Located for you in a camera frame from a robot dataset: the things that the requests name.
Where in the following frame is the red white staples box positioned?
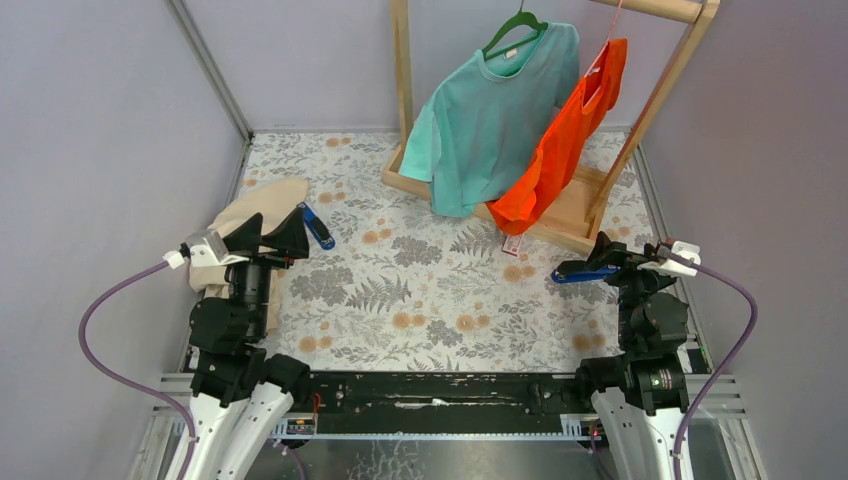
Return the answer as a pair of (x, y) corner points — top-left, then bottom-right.
(501, 234), (524, 257)

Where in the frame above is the orange t-shirt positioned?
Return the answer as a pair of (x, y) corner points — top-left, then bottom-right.
(487, 38), (629, 235)

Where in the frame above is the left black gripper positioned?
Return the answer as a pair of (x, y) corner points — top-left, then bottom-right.
(222, 206), (311, 338)

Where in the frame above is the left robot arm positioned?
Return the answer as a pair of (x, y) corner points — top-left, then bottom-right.
(166, 203), (311, 479)

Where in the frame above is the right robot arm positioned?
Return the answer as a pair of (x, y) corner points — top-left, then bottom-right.
(552, 232), (701, 479)

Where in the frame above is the wooden clothes rack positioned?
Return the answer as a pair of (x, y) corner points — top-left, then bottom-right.
(382, 0), (720, 254)

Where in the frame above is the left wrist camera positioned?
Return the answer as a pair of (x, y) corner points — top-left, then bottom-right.
(162, 229), (230, 269)

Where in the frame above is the beige cloth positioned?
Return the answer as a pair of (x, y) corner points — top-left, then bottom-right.
(181, 177), (310, 342)

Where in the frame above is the floral table mat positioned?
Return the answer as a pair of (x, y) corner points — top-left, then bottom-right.
(188, 131), (694, 374)

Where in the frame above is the green hanger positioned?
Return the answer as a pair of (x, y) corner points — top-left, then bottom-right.
(481, 0), (550, 62)

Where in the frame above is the blue stapler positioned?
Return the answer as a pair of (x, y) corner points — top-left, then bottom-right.
(551, 262), (619, 284)
(297, 202), (336, 250)

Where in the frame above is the teal t-shirt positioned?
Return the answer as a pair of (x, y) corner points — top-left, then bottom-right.
(399, 23), (580, 218)

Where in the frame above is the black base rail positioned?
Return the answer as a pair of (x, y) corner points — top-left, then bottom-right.
(248, 370), (641, 436)

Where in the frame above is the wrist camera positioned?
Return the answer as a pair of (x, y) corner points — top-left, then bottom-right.
(162, 229), (230, 269)
(637, 240), (701, 277)

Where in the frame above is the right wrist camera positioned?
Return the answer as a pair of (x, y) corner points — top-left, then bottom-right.
(637, 240), (701, 277)

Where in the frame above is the pink hanger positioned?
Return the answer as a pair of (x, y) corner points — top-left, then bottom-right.
(583, 0), (624, 78)

